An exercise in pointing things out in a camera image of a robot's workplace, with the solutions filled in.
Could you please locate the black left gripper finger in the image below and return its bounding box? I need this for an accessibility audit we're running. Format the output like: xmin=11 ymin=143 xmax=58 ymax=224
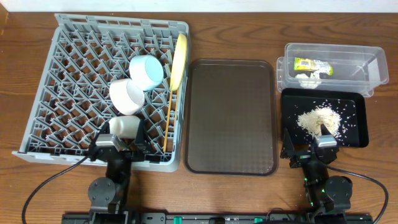
xmin=134 ymin=119 xmax=151 ymax=152
xmin=93 ymin=121 xmax=110 ymax=146

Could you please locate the rice food waste pile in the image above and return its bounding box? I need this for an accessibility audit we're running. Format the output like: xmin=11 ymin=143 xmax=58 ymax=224
xmin=287 ymin=100 xmax=358 ymax=146

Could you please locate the white cup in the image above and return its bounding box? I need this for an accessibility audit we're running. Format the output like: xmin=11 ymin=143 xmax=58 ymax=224
xmin=109 ymin=116 xmax=141 ymax=139

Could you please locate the white tissue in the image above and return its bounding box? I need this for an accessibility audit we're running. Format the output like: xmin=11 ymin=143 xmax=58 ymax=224
xmin=295 ymin=71 xmax=322 ymax=89

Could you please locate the light blue bowl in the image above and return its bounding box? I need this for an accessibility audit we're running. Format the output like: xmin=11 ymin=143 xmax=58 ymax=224
xmin=129 ymin=55 xmax=164 ymax=91

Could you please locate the green snack wrapper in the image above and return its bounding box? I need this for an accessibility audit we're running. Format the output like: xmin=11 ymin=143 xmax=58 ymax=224
xmin=294 ymin=57 xmax=333 ymax=76

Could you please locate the yellow plate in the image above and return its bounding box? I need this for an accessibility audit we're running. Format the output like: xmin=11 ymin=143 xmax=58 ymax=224
xmin=170 ymin=33 xmax=188 ymax=91

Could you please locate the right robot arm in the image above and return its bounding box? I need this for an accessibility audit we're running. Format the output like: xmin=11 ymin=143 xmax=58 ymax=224
xmin=280 ymin=125 xmax=353 ymax=223

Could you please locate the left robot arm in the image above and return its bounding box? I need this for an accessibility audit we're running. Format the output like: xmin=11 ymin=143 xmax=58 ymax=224
xmin=88 ymin=120 xmax=147 ymax=224

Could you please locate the black waste tray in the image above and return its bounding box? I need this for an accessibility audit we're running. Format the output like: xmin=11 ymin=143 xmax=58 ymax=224
xmin=281 ymin=88 xmax=369 ymax=147

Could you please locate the clear plastic bin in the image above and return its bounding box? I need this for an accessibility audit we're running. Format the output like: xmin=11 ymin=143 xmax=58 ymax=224
xmin=276 ymin=43 xmax=389 ymax=97

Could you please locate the brown serving tray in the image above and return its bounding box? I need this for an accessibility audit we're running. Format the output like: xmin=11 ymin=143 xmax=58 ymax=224
xmin=184 ymin=59 xmax=279 ymax=177

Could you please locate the grey plastic dish rack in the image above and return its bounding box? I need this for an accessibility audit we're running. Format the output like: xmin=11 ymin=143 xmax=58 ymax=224
xmin=15 ymin=14 xmax=190 ymax=172

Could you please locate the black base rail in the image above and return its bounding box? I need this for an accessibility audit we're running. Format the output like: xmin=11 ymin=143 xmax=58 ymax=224
xmin=60 ymin=211 xmax=374 ymax=224

